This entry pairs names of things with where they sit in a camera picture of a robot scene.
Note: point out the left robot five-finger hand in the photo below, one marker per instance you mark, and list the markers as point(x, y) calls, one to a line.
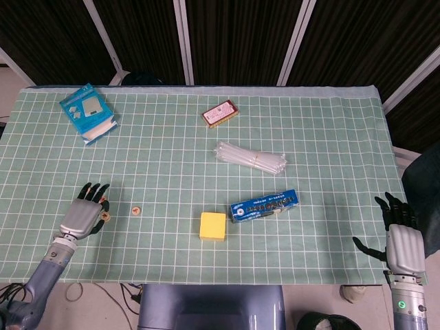
point(80, 216)

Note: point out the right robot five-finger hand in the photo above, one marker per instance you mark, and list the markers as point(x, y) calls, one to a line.
point(405, 247)

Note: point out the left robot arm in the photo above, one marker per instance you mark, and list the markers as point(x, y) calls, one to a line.
point(44, 275)

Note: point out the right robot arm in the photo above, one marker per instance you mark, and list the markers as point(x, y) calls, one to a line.
point(409, 309)

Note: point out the bystander leg in jeans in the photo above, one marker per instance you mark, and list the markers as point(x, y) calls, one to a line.
point(424, 192)

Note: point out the white lump on floor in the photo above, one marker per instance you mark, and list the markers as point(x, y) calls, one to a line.
point(352, 294)

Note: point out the tan loop on floor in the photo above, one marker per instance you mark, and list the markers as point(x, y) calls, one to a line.
point(66, 292)

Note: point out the green checked tablecloth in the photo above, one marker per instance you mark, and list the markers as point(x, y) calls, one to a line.
point(172, 165)

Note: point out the blue kitchen scale box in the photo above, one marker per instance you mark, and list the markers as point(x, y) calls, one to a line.
point(86, 110)

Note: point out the black waste bin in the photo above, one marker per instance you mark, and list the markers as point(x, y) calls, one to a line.
point(326, 323)

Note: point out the yellow foam cube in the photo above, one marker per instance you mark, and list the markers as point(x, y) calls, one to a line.
point(212, 225)

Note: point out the black chair behind table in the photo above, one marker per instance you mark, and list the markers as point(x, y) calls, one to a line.
point(141, 79)

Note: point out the blue Oreo cookie box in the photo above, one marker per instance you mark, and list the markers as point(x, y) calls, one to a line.
point(261, 206)

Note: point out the blue-grey robot torso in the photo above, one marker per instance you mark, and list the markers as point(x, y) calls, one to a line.
point(206, 309)

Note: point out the red flat card box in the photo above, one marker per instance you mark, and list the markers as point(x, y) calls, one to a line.
point(220, 113)

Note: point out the bundle of clear straws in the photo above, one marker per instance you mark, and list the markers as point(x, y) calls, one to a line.
point(247, 158)

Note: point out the dark folding partition screen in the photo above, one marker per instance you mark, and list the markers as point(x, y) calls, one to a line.
point(240, 34)

